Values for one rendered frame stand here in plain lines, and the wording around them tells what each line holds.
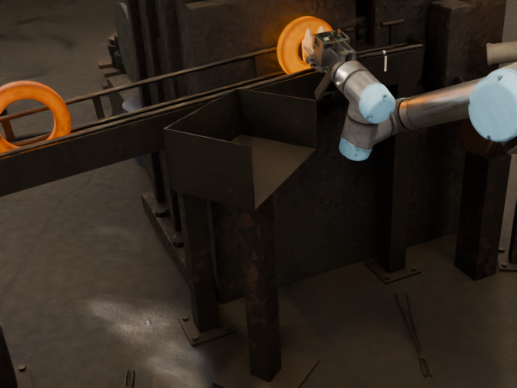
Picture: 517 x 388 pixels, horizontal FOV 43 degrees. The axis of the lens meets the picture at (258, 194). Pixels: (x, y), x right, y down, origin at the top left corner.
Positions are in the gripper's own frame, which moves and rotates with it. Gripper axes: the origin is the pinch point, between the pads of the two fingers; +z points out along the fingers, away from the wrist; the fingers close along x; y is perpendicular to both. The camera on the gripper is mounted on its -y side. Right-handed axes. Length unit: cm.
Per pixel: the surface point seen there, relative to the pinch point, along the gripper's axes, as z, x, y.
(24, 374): -19, 86, -71
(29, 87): -2, 68, 3
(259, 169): -33.6, 27.3, -7.5
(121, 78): 143, 20, -91
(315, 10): 6.7, -5.2, 4.3
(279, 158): -31.7, 21.8, -7.6
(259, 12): 7.2, 10.1, 6.0
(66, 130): -5, 62, -8
